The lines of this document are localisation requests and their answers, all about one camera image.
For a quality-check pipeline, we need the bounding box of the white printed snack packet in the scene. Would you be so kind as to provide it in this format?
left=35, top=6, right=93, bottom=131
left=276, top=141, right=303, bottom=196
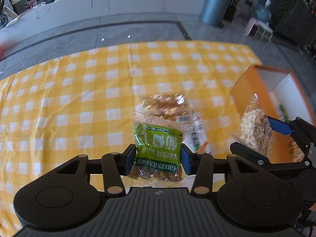
left=184, top=112, right=213, bottom=155

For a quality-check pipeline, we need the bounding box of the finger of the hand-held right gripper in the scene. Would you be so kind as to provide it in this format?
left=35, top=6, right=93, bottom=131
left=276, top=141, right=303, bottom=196
left=230, top=142, right=316, bottom=179
left=268, top=116, right=316, bottom=149

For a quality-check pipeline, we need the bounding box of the puffed rice cake packet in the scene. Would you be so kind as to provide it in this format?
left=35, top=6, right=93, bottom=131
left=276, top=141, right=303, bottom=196
left=229, top=94, right=273, bottom=157

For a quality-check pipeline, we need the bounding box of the dark grey dresser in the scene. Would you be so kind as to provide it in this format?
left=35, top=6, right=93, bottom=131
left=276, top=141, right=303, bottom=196
left=276, top=0, right=316, bottom=48

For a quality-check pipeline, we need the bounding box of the blue water jug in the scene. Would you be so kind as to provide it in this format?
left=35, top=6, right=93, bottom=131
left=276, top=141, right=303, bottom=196
left=254, top=0, right=272, bottom=24

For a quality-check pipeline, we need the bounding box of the clear brown cracker packet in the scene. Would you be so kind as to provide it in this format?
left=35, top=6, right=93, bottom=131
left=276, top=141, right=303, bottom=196
left=141, top=93, right=190, bottom=122

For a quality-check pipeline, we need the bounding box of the white round stool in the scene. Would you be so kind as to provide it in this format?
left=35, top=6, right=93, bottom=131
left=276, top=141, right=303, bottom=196
left=257, top=21, right=274, bottom=42

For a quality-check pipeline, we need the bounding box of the orange cardboard box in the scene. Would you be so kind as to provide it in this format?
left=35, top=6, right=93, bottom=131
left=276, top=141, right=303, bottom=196
left=229, top=64, right=316, bottom=165

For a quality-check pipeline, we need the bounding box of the pink small appliance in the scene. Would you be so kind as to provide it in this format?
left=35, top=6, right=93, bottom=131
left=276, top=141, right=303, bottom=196
left=244, top=17, right=260, bottom=38

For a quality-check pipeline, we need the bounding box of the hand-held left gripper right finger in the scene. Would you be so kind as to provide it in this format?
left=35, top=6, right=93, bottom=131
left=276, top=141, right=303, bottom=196
left=181, top=144, right=264, bottom=198

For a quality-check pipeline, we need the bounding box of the green raisin packet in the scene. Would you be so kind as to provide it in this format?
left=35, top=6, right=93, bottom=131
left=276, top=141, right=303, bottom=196
left=131, top=112, right=194, bottom=188

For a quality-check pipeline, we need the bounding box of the potted plant in black pot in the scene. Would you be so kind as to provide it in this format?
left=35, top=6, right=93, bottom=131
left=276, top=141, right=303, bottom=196
left=223, top=0, right=250, bottom=22

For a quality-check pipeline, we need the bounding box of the grey blue trash can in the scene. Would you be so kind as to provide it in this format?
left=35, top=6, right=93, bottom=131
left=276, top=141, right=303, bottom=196
left=200, top=0, right=231, bottom=27

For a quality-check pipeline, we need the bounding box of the yellow checkered tablecloth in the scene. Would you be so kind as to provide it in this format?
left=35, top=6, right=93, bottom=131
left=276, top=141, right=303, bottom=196
left=0, top=40, right=263, bottom=232

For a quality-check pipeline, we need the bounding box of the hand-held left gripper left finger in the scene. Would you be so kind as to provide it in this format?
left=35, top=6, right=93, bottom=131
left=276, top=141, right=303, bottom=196
left=55, top=144, right=137, bottom=198

